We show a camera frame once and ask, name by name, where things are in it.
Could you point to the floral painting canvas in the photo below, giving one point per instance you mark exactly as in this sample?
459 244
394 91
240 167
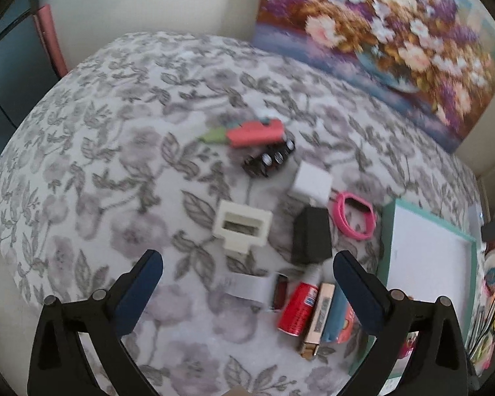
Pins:
379 41

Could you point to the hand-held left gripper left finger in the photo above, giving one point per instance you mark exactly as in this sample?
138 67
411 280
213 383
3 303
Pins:
142 293

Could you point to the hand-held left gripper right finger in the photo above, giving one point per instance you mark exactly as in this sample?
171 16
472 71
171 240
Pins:
357 293

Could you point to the cream plastic frame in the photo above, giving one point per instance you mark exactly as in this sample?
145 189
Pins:
241 214

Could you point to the black battery holder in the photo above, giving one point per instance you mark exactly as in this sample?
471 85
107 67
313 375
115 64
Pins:
272 159

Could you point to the teal box with white inside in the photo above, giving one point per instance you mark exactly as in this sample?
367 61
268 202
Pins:
429 251

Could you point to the pile of colourful stationery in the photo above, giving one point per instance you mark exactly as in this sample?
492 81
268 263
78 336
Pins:
493 297

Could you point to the red glue tube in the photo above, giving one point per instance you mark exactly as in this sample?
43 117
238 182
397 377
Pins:
299 309

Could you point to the teal flat piece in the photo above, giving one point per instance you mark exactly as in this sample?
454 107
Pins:
235 123

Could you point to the grey floral blanket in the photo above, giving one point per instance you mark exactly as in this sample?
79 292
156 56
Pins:
119 181

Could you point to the blue packet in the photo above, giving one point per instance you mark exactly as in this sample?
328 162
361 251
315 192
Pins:
338 319

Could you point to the white cube charger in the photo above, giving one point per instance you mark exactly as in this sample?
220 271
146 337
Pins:
311 182

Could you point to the green plastic piece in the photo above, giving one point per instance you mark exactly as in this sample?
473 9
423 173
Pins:
214 135

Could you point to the white device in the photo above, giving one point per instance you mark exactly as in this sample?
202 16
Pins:
475 225

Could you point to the dark teal cabinet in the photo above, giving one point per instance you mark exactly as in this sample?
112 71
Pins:
12 74

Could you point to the dark red lipstick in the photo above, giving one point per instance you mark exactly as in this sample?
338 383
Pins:
279 293

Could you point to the beige slim box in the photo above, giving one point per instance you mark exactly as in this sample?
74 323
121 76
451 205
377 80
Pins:
319 317

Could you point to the pink wristband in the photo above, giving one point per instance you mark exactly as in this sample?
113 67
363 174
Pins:
339 214

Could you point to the pink rolled mat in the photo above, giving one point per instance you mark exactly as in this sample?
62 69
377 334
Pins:
51 41

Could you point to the black box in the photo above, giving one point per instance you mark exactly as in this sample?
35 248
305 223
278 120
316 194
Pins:
311 235

